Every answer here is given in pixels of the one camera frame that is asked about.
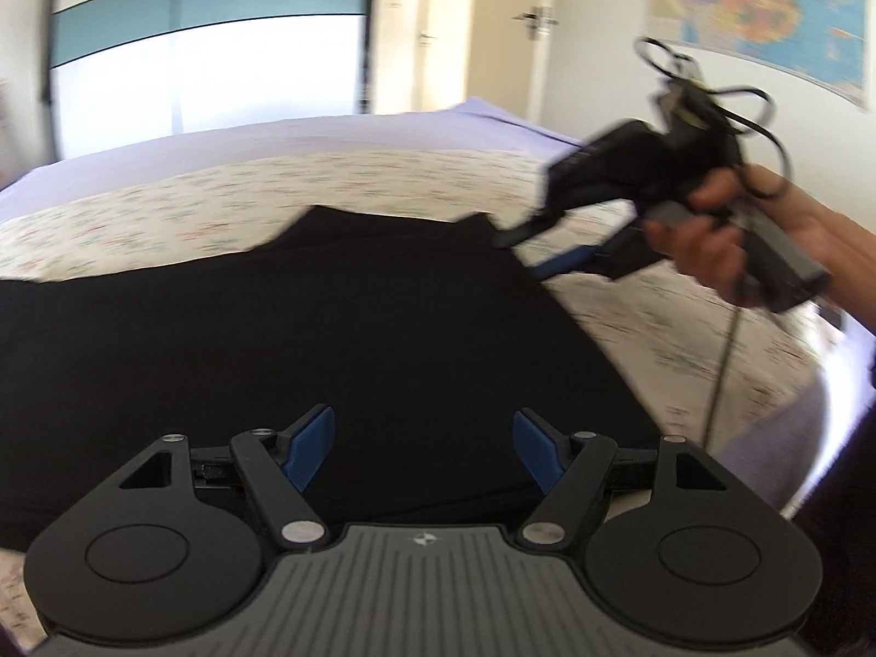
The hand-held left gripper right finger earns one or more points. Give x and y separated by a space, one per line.
537 448

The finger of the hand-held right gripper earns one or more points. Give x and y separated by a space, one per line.
568 261
530 231

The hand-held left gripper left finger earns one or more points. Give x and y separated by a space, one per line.
311 445

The black pants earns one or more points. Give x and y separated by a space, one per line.
308 328

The person's right forearm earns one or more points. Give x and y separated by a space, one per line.
845 267

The person's right hand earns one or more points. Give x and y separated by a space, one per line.
712 246

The cream door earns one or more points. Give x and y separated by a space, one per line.
506 68

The floral printed blanket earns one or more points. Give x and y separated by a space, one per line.
205 191

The person's dark clothing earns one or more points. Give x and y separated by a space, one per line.
845 493

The lilac bed sheet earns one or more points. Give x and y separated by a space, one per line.
205 144

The white sliding wardrobe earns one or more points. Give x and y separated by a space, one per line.
205 27

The wall map poster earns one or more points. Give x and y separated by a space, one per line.
773 7

